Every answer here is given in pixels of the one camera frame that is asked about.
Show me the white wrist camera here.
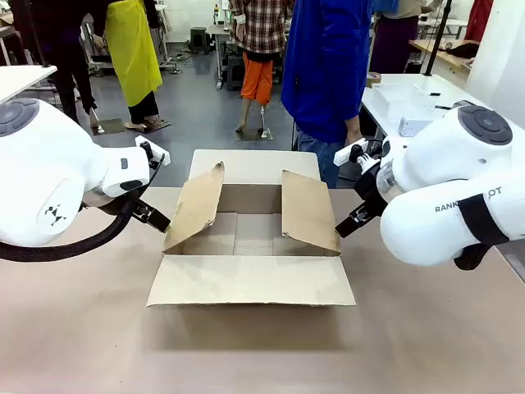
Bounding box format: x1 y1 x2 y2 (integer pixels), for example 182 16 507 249
135 135 171 167
333 138 368 167

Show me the wooden top table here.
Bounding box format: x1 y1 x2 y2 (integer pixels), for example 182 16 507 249
409 38 481 76

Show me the person in blue jacket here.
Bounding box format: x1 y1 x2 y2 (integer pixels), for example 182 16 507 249
280 0 401 190

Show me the person in purple skirt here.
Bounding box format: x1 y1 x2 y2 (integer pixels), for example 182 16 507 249
368 0 424 76

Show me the black left arm cable sleeve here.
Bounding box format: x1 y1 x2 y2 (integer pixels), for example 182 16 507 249
0 153 166 263

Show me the plaid shirt orange shorts mannequin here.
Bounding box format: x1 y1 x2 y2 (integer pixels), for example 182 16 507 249
228 0 294 143

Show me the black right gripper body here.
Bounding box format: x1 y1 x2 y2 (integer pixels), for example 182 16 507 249
354 163 390 218

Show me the white work table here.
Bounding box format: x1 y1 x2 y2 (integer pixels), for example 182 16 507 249
360 72 482 137

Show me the black vertical stand pole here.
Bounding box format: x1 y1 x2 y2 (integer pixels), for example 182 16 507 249
423 0 453 77

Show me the dark grey stool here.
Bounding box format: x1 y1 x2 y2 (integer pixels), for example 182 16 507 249
226 54 248 92

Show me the person in yellow apron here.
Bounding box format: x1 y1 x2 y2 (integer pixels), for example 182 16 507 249
88 0 171 133

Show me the white power strip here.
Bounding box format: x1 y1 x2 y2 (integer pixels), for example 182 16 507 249
398 116 436 138

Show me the red hanging cloth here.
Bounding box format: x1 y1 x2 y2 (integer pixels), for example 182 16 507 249
464 0 495 43

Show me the white table with rounded edge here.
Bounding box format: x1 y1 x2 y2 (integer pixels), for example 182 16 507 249
0 64 58 106

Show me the brown cardboard box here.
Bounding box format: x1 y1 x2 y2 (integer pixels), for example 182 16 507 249
146 160 357 309

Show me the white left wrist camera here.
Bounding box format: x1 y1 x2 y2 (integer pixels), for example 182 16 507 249
135 135 171 167

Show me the white background desk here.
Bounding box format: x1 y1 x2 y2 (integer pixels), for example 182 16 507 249
206 22 244 89

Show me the black velcro strap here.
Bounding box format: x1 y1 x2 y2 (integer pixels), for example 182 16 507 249
457 194 512 247

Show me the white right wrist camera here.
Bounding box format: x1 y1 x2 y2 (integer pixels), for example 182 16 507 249
333 138 368 167

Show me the black plastic stool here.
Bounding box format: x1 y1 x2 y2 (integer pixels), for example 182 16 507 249
189 25 211 55

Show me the person's left hand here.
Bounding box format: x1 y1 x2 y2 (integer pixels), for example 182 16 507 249
345 117 363 146

